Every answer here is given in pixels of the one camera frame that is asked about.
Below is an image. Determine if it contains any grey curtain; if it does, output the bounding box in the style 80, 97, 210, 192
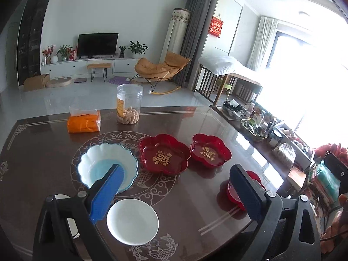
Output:
172, 0, 220, 87

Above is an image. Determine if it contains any blue scalloped bowl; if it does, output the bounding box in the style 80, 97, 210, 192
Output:
77, 143, 139, 194

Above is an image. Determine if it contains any beige floor cushion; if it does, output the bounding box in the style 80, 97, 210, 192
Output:
46, 78, 73, 88

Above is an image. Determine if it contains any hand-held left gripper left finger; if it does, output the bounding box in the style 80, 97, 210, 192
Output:
33, 164, 125, 261

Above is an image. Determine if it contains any leafy green houseplant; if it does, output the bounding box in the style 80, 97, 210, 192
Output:
56, 45, 73, 61

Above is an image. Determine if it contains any white pillow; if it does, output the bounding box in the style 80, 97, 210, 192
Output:
198, 55, 242, 75

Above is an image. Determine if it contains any person's right hand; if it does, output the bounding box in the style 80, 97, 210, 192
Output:
320, 193, 348, 254

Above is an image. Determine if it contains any white tv cabinet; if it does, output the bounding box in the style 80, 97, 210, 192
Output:
40, 57, 149, 80

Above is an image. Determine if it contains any white bowl with blue flowers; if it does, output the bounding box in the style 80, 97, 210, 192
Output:
107, 198, 159, 246

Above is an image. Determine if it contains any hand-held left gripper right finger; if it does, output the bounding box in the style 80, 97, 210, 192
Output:
230, 164, 323, 261

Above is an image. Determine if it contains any stack of snack packets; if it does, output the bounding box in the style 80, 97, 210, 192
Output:
308, 160, 341, 199

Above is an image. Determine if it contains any dark tray of items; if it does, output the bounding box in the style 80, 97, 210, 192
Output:
221, 100, 247, 120

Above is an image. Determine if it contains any white sheer curtain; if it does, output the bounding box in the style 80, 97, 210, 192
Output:
246, 16, 278, 72

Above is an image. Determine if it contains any covered standing air conditioner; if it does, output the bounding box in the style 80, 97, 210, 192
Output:
160, 8, 191, 60

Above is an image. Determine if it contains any basket of bottles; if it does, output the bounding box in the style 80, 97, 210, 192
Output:
240, 108, 276, 142

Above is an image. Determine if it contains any orange rocking chair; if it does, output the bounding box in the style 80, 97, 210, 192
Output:
130, 52, 191, 95

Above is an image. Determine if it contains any orange padded stool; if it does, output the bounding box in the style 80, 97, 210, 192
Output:
87, 63, 112, 82

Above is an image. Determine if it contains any clear plastic snack jar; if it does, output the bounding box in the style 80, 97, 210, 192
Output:
116, 84, 144, 125

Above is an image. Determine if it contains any black television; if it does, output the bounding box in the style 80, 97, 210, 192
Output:
77, 33, 119, 58

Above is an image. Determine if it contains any medium red flower-shaped plate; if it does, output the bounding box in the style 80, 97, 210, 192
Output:
189, 133, 232, 168

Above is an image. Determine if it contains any large red flower-shaped plate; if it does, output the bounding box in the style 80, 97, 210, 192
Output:
139, 134, 191, 175

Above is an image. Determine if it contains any wooden slatted bed frame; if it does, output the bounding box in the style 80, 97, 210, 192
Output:
194, 63, 263, 106

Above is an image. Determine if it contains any small red flower-shaped plate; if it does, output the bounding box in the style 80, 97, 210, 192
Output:
226, 170, 266, 213

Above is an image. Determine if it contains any white ribbed bowl black rim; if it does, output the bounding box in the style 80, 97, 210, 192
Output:
54, 194, 80, 240

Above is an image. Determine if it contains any round metal tin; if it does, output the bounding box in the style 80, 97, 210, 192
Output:
269, 130, 284, 148

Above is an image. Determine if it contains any red wall hanging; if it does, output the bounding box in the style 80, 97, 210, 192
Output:
209, 13, 224, 37

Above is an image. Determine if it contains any red flower bouquet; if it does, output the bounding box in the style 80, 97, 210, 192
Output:
42, 44, 56, 64

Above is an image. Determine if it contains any clear plastic food container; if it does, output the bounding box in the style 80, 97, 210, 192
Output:
273, 142, 297, 167

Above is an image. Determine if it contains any dark glass display cabinet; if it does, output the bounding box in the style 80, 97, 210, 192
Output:
17, 0, 54, 87

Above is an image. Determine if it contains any cardboard box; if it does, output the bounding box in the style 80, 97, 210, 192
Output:
23, 74, 51, 92

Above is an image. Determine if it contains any orange tissue pack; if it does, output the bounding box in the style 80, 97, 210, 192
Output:
67, 106, 102, 134

